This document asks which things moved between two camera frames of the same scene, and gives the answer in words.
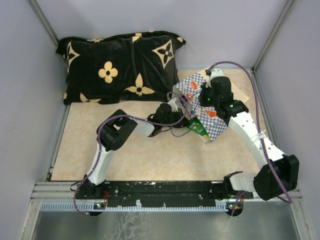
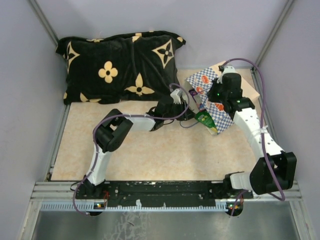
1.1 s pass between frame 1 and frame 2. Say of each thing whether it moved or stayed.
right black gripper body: moved
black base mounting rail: stayed
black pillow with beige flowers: stayed
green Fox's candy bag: moved
